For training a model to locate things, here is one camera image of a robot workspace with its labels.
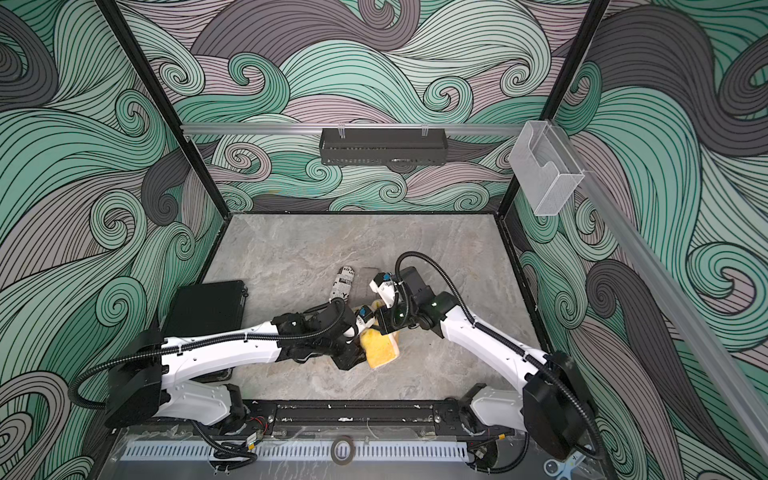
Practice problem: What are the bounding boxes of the aluminium rail back wall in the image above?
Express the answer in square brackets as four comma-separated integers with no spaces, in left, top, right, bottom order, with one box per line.
[181,122,523,137]

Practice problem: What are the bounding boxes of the black flat box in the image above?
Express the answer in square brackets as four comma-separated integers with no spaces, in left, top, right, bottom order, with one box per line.
[162,280,248,337]

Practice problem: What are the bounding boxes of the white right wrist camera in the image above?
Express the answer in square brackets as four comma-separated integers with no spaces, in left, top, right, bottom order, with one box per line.
[369,272,396,308]

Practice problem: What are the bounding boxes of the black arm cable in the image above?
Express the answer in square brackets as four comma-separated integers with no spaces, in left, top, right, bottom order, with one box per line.
[67,296,348,410]
[394,250,604,460]

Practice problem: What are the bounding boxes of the clear acrylic wall holder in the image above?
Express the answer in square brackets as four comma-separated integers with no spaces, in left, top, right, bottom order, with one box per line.
[508,120,584,217]

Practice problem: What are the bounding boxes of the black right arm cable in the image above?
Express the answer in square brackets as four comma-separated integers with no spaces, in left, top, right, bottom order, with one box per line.
[394,250,604,460]

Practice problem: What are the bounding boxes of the black wall tray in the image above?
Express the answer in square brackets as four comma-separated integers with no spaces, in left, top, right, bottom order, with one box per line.
[319,127,449,166]

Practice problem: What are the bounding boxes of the white perforated cable duct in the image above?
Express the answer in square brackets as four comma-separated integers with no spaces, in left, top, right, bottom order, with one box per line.
[119,440,469,463]

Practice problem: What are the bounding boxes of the black corner frame post left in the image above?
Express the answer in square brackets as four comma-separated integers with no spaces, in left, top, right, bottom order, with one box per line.
[95,0,232,222]

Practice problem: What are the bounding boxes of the yellow pink microfiber cloth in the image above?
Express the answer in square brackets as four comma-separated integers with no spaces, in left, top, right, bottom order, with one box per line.
[356,317,400,370]

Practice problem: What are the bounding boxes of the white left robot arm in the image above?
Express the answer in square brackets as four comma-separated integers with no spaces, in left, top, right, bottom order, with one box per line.
[105,298,374,428]

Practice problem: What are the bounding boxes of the aluminium rail wall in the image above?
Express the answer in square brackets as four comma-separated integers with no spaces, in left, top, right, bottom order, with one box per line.
[181,122,523,137]
[549,123,767,458]

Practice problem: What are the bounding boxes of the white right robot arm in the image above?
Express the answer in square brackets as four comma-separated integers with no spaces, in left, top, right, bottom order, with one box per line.
[369,267,600,460]

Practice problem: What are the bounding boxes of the blue scissors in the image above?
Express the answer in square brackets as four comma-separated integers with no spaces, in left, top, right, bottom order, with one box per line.
[543,453,585,480]

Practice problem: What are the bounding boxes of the black corner frame post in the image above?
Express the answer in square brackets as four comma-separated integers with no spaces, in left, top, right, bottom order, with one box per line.
[498,1,610,218]
[95,0,232,222]

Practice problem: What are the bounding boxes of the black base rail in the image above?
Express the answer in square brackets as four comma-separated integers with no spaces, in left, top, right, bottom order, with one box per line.
[239,398,592,439]

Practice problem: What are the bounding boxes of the black corner frame post right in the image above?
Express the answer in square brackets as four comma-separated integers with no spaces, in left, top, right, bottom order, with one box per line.
[498,1,610,218]

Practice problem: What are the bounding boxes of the aluminium rail right wall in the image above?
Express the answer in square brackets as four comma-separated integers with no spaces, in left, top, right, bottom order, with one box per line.
[549,123,767,458]

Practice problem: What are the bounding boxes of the black tape roll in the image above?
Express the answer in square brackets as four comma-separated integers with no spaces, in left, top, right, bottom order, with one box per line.
[330,436,356,466]

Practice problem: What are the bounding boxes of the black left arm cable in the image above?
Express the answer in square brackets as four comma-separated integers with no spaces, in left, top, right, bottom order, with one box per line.
[67,296,348,410]

